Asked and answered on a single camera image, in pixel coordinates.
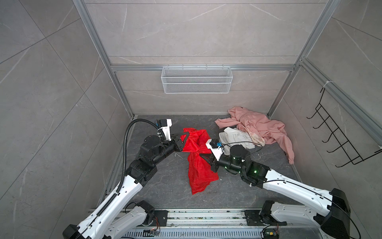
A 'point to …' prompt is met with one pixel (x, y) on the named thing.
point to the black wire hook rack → (354, 157)
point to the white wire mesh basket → (194, 80)
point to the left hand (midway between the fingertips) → (188, 130)
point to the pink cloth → (260, 129)
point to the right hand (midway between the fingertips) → (201, 152)
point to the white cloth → (233, 136)
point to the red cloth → (201, 173)
